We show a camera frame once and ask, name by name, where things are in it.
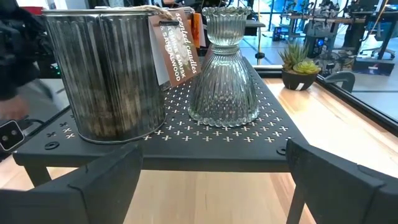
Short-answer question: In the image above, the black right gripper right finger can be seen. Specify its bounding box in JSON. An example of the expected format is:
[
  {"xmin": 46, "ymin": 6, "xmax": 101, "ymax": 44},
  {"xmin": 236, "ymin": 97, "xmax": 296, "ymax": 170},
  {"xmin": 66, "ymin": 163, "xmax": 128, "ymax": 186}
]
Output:
[{"xmin": 285, "ymin": 138, "xmax": 398, "ymax": 224}]

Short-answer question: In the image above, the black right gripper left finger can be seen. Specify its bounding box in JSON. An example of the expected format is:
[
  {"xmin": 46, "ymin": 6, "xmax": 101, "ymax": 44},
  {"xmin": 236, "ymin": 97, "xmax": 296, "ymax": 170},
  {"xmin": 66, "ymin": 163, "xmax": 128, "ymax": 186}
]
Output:
[{"xmin": 0, "ymin": 142, "xmax": 144, "ymax": 224}]

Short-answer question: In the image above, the ribbed silver tin candle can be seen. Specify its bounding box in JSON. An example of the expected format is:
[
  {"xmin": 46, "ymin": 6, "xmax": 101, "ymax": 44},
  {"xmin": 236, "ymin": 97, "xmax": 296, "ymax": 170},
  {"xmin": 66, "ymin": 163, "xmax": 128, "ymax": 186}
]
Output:
[{"xmin": 41, "ymin": 8, "xmax": 168, "ymax": 146}]

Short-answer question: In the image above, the clear ribbed glass candle holder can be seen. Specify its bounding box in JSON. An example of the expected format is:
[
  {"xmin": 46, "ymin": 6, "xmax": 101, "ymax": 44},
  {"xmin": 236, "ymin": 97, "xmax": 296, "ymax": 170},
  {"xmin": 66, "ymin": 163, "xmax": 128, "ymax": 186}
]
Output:
[{"xmin": 187, "ymin": 6, "xmax": 261, "ymax": 128}]

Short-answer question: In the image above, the brown scented candle hang tag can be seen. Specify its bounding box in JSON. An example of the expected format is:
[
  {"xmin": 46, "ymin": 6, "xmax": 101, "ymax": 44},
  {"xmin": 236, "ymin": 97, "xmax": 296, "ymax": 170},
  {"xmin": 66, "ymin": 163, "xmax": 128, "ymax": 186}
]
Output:
[{"xmin": 148, "ymin": 8, "xmax": 202, "ymax": 88}]

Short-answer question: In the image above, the orange candle hang tag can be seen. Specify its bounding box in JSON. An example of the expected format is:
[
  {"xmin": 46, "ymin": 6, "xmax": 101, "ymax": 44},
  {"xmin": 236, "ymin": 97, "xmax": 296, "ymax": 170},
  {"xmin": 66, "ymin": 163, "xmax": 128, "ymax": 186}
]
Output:
[{"xmin": 190, "ymin": 12, "xmax": 206, "ymax": 49}]

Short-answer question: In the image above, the black table edge clamp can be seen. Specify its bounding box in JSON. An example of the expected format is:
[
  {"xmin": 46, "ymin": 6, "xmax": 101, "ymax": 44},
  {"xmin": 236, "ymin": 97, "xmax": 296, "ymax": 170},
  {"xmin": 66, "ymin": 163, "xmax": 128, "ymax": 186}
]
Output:
[{"xmin": 323, "ymin": 70, "xmax": 356, "ymax": 93}]

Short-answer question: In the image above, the black perforated metal shelf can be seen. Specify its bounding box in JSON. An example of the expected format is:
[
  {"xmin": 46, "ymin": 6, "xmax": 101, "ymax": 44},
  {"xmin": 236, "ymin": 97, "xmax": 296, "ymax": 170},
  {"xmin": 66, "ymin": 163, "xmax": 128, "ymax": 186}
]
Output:
[{"xmin": 12, "ymin": 57, "xmax": 308, "ymax": 224}]

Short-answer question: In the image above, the succulent plant in dark pot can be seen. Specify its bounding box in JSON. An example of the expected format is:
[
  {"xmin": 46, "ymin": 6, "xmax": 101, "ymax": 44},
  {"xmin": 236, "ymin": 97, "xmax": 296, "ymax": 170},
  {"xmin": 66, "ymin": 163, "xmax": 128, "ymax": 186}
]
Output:
[{"xmin": 278, "ymin": 42, "xmax": 322, "ymax": 91}]

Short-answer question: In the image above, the blue lit computer box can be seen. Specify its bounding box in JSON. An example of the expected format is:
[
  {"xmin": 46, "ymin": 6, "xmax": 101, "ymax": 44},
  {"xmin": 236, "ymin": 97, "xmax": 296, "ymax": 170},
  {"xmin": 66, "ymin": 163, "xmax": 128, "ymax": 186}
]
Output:
[{"xmin": 304, "ymin": 33, "xmax": 328, "ymax": 59}]

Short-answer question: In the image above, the black background office chair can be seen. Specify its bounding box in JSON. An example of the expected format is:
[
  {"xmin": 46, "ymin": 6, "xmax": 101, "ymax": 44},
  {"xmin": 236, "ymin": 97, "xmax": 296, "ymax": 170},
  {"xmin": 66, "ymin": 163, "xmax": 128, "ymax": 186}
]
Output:
[{"xmin": 362, "ymin": 18, "xmax": 398, "ymax": 62}]

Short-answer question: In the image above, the background robot workbench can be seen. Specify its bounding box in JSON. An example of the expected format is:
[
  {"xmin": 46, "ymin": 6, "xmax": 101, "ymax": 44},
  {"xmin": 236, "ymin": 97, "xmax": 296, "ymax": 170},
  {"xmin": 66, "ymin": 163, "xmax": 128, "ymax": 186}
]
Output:
[{"xmin": 279, "ymin": 9, "xmax": 398, "ymax": 75}]

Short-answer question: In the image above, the small black background table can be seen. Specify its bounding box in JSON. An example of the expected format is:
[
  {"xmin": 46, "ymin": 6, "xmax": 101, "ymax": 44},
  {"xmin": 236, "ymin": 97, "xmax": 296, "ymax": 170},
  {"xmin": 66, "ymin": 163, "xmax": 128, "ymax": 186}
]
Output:
[{"xmin": 244, "ymin": 19, "xmax": 267, "ymax": 37}]

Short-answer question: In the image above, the red plastic bin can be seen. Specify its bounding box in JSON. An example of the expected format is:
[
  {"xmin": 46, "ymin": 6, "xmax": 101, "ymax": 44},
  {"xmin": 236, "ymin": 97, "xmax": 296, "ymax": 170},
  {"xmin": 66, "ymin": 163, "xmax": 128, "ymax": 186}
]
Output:
[{"xmin": 21, "ymin": 5, "xmax": 44, "ymax": 16}]

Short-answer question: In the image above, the black table edge rail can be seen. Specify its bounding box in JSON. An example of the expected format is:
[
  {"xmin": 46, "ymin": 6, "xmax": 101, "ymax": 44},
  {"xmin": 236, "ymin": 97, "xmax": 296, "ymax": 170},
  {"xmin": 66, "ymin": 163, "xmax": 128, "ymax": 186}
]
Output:
[{"xmin": 253, "ymin": 65, "xmax": 398, "ymax": 136}]

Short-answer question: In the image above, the black camera cable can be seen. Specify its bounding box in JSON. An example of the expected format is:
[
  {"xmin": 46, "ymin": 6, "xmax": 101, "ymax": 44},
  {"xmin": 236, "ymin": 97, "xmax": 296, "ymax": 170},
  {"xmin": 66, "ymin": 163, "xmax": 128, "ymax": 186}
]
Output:
[{"xmin": 21, "ymin": 117, "xmax": 46, "ymax": 127}]

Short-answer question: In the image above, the black stand post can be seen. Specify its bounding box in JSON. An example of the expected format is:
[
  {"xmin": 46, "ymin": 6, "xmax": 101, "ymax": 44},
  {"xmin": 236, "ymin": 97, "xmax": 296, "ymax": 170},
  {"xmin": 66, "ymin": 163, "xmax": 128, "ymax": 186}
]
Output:
[{"xmin": 254, "ymin": 0, "xmax": 266, "ymax": 60}]

